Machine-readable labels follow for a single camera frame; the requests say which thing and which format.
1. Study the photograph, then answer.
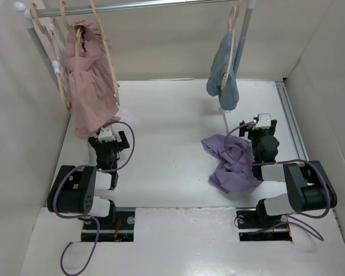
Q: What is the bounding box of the purple t shirt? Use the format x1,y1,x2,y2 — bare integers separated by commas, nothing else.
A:
201,135,262,194

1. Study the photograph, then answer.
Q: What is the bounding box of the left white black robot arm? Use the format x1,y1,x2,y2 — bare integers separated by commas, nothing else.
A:
47,129,134,228

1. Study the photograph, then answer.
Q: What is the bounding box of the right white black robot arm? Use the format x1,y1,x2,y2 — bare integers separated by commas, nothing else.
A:
238,117,338,228

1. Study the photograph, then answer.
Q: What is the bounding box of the wooden hanger with blue garment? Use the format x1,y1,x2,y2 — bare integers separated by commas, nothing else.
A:
221,4,240,90

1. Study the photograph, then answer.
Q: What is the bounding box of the wooden hanger with pink dress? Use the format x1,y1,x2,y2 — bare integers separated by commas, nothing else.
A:
60,1,83,57

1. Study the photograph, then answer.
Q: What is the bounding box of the blue garment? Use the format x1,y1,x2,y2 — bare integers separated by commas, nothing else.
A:
206,32,239,111

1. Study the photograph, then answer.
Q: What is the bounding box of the pink dress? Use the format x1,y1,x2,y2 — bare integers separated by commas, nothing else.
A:
64,20,118,139

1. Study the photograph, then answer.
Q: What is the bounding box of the white clothes rack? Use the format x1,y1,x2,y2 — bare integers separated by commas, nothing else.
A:
13,0,256,139

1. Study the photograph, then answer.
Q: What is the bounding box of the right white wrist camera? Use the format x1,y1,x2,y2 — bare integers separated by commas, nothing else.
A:
254,113,271,129

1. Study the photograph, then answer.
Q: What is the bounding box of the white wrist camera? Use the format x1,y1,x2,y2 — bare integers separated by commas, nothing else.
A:
254,113,271,129
98,125,116,143

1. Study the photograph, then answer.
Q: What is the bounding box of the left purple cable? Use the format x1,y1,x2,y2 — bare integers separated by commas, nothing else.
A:
52,120,136,276

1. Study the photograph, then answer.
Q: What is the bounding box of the purple cable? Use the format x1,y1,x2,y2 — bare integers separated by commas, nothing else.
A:
52,120,136,276
223,120,333,242

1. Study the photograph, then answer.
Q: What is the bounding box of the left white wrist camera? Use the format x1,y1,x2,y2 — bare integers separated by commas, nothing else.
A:
98,125,116,143

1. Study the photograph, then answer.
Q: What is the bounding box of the aluminium rail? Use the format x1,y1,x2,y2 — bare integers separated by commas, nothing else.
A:
275,81,309,160

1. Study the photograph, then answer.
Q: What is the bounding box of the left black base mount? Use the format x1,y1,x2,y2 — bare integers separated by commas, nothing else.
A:
80,208,136,242

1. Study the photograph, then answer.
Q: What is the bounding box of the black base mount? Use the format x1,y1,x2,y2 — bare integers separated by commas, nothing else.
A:
80,208,136,242
234,209,293,242

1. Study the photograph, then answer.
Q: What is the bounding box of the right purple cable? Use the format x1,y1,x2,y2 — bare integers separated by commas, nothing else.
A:
223,120,333,242

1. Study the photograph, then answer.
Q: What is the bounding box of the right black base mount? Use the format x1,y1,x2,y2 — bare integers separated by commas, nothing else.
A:
234,209,293,242

